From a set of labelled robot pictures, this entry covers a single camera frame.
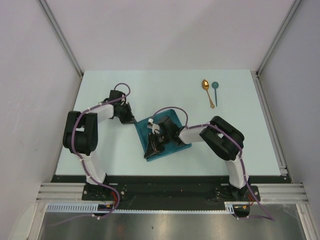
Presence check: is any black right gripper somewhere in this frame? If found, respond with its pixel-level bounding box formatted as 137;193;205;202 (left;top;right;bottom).
144;131;172;159

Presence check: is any teal satin napkin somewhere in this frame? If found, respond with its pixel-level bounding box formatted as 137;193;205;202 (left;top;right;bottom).
135;109;192;162

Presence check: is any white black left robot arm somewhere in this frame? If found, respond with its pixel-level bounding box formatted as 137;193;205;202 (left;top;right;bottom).
62;89;136;200

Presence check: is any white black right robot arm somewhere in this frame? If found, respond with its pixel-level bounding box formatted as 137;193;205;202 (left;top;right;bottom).
144;116;250;201

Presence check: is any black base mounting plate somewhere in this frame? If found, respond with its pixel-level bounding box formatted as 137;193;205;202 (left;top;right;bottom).
51;175;292;217

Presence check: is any gold metal spoon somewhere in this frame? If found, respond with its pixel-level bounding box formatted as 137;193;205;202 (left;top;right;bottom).
201;79;215;109

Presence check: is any teal plastic spoon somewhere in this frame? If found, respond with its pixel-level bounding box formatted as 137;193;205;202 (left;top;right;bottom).
211;81;219;106

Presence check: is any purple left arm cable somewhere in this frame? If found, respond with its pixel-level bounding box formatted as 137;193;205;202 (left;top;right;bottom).
49;83;132;227

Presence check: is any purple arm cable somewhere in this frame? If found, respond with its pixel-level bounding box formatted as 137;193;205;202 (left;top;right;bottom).
49;83;132;227
151;106;275;222

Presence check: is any white slotted cable duct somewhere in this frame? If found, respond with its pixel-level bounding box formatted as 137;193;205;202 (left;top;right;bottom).
46;203;235;215

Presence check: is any aluminium front frame rail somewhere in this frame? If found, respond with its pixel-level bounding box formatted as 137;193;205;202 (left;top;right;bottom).
36;183;309;205

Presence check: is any left aluminium corner post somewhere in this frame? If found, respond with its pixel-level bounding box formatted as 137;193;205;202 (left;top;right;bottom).
36;0;84;79

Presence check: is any aluminium corner post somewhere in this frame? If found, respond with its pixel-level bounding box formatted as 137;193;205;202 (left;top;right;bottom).
255;0;304;78
36;0;84;79

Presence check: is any right aluminium side rail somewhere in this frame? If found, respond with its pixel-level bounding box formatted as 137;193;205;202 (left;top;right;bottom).
251;71;290;176

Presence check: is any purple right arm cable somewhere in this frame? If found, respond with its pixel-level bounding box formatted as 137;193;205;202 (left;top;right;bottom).
151;106;275;222

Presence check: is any right aluminium corner post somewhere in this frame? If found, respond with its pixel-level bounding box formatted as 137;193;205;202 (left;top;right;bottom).
255;0;304;78

